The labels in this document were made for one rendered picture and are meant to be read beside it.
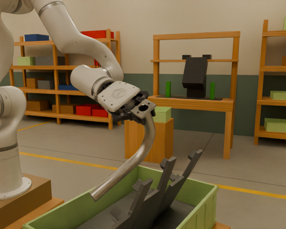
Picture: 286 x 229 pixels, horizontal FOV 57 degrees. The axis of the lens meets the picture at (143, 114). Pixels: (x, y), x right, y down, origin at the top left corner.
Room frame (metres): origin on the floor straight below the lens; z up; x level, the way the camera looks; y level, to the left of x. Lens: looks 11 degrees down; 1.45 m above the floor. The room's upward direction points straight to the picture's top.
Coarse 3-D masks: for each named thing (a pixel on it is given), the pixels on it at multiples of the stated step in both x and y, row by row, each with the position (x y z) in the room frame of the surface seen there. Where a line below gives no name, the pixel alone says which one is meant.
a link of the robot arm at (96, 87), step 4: (100, 80) 0.78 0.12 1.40; (104, 80) 0.78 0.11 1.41; (108, 80) 0.79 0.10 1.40; (112, 80) 0.80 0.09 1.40; (96, 84) 0.78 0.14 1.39; (100, 84) 0.77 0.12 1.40; (92, 88) 0.78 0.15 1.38; (96, 88) 0.77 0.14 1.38; (100, 88) 0.77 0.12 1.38; (92, 92) 0.79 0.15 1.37; (96, 92) 0.77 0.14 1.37; (92, 96) 0.78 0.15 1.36; (96, 96) 0.78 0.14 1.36; (96, 100) 0.79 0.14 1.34
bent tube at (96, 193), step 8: (144, 104) 0.68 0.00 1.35; (152, 104) 0.67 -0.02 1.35; (136, 112) 0.66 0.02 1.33; (144, 112) 0.65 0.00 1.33; (152, 120) 0.69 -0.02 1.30; (144, 128) 0.70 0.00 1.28; (152, 128) 0.70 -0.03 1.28; (144, 136) 0.72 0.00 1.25; (152, 136) 0.71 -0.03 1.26; (144, 144) 0.71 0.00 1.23; (152, 144) 0.72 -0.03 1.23; (136, 152) 0.72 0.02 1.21; (144, 152) 0.71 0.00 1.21; (128, 160) 0.70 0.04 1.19; (136, 160) 0.70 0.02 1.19; (120, 168) 0.68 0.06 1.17; (128, 168) 0.68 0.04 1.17; (112, 176) 0.66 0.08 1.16; (120, 176) 0.66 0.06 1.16; (104, 184) 0.64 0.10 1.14; (112, 184) 0.65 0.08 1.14; (96, 192) 0.63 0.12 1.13; (104, 192) 0.63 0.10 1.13; (96, 200) 0.62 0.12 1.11
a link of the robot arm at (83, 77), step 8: (72, 72) 0.87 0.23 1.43; (80, 72) 0.84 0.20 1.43; (88, 72) 0.83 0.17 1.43; (96, 72) 0.83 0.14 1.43; (104, 72) 0.85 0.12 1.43; (72, 80) 0.86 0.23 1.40; (80, 80) 0.83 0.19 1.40; (88, 80) 0.80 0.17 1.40; (96, 80) 0.79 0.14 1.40; (80, 88) 0.83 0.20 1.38; (88, 88) 0.80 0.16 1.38
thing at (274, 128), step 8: (264, 24) 4.69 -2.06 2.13; (264, 32) 4.65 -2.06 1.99; (272, 32) 4.60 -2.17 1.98; (280, 32) 4.56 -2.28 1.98; (264, 40) 4.68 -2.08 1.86; (264, 48) 4.68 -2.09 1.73; (264, 56) 4.68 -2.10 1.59; (264, 64) 4.67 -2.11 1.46; (264, 96) 5.09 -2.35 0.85; (272, 96) 4.69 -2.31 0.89; (280, 96) 4.59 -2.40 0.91; (256, 104) 5.10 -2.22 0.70; (264, 104) 4.61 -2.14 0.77; (272, 104) 4.56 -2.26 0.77; (280, 104) 4.52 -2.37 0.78; (256, 112) 4.70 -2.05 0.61; (256, 120) 4.69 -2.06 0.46; (272, 120) 4.99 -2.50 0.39; (280, 120) 4.95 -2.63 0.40; (256, 128) 4.69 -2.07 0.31; (264, 128) 4.89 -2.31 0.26; (272, 128) 4.63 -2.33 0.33; (280, 128) 4.59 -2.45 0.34; (256, 136) 4.68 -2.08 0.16; (264, 136) 4.60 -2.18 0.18; (272, 136) 4.55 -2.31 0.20; (280, 136) 4.50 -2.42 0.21; (256, 144) 4.68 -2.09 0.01
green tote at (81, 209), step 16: (128, 176) 1.18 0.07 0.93; (144, 176) 1.21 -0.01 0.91; (160, 176) 1.16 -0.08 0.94; (112, 192) 1.08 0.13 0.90; (128, 192) 1.18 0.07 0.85; (192, 192) 1.07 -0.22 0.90; (208, 192) 1.03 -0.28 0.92; (64, 208) 0.87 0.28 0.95; (80, 208) 0.93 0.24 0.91; (96, 208) 1.00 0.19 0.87; (208, 208) 0.94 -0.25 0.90; (32, 224) 0.76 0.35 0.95; (48, 224) 0.81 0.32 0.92; (64, 224) 0.86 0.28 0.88; (80, 224) 0.92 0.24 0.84; (192, 224) 0.82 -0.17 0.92; (208, 224) 0.95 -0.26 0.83
